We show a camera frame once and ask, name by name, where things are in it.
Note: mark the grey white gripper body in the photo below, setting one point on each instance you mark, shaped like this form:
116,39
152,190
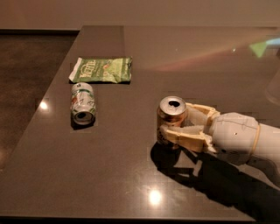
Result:
234,136

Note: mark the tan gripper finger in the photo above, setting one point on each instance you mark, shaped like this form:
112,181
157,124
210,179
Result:
191,137
201,114

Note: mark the orange soda can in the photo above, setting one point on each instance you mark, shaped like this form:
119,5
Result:
171,111

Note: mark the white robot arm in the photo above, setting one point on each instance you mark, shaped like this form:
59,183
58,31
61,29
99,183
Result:
265,155

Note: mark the green and white soda can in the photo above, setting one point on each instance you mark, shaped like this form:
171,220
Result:
83,107

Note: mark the green chip bag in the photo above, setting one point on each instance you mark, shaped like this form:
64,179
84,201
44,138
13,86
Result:
113,70

